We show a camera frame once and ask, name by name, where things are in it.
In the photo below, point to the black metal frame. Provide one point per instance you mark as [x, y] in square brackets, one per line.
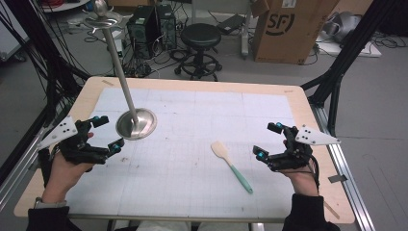
[346, 54]
[48, 57]

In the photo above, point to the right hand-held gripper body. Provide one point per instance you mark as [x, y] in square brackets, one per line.
[293, 154]

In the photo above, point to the black round stool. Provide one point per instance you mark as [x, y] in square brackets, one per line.
[200, 37]

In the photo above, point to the person's left hand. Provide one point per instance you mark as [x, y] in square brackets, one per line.
[62, 174]

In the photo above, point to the large cardboard box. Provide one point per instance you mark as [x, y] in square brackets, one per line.
[288, 29]

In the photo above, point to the aluminium rail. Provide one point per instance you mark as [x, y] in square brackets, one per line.
[344, 166]
[19, 173]

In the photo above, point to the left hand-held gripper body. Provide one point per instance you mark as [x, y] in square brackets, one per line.
[84, 150]

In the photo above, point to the person's right hand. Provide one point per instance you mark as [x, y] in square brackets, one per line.
[303, 181]

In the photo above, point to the grey tape piece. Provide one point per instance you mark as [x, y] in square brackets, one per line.
[337, 178]

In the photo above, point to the grey wristband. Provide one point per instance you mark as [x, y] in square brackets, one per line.
[48, 203]

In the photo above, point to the white table leg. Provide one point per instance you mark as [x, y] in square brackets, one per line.
[245, 32]

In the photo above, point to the white grid mat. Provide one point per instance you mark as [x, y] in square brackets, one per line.
[192, 144]

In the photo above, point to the white flat board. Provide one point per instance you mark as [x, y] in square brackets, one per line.
[352, 48]

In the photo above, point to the silver metal stand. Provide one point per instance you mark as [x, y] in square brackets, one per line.
[136, 123]

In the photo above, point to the grey bag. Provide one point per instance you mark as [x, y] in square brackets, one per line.
[343, 25]

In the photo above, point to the round white table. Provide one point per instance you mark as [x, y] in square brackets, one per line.
[64, 5]

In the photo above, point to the flat wooden stick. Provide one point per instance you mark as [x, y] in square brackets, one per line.
[332, 210]

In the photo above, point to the black laptop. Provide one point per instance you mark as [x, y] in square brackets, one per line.
[231, 24]

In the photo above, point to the black computer tower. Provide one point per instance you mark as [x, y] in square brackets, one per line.
[142, 30]
[167, 27]

